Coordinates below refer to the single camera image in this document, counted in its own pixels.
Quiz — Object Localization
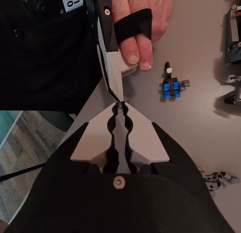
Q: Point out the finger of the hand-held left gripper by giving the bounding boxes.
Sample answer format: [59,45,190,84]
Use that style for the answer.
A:
[104,50,137,102]
[96,16,121,104]

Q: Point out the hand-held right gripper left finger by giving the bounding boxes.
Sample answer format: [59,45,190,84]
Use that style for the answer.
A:
[70,102,120,174]

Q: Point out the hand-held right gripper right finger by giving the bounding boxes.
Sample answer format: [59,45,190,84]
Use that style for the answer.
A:
[122,103,170,174]

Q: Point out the pile of grey lego connectors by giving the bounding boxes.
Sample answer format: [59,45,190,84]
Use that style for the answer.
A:
[198,168,238,196]

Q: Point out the grey lego vehicle model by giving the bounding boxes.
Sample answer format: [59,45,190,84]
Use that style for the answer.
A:
[224,5,241,106]

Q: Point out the person's left hand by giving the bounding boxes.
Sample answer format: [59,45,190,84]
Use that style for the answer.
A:
[110,0,173,71]

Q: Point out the dark grey chair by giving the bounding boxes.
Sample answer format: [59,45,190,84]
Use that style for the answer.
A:
[39,111,78,132]

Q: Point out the blue connector pieces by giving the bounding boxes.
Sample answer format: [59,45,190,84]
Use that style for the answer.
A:
[162,61,191,100]

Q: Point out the black cable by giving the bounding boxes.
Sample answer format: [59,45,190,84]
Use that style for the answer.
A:
[0,162,46,183]

